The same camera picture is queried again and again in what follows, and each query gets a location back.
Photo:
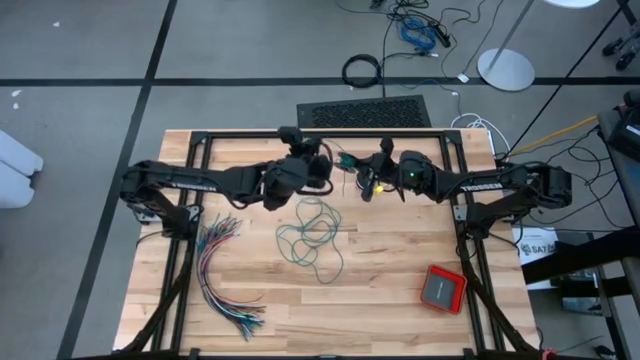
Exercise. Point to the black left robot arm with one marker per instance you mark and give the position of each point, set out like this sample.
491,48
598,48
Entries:
190,180

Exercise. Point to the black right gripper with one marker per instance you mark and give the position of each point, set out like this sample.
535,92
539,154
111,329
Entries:
385,170

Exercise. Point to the black power strip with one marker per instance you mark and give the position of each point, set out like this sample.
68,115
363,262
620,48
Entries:
442,36

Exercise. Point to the thin black pole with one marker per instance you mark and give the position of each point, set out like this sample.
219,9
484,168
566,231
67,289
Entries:
562,80

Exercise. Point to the white paper sign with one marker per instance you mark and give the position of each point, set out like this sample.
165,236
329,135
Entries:
535,247

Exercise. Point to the red tray with grey inside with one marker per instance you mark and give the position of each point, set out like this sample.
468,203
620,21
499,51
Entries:
442,290

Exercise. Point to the black equipment cart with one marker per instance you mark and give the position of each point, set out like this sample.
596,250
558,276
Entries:
627,135

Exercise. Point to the white plastic furniture piece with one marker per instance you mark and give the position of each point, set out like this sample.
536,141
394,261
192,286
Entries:
15,170

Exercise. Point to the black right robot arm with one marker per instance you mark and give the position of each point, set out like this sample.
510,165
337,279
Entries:
480,187

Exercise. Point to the white lamp base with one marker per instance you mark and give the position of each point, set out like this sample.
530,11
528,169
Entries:
505,70

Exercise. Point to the black metal stand beam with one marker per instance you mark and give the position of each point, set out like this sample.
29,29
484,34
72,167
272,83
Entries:
575,255

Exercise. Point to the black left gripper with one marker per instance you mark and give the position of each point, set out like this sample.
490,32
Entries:
295,172

